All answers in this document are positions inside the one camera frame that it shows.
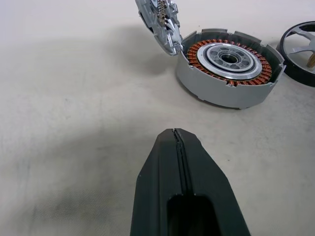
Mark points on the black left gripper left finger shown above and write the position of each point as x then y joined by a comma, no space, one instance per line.
160,177

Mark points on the grey motor housing copper windings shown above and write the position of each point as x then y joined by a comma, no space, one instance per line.
201,86

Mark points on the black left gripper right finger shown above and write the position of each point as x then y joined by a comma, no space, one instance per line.
204,177

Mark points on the silver round motor lid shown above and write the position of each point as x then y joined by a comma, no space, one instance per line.
162,29

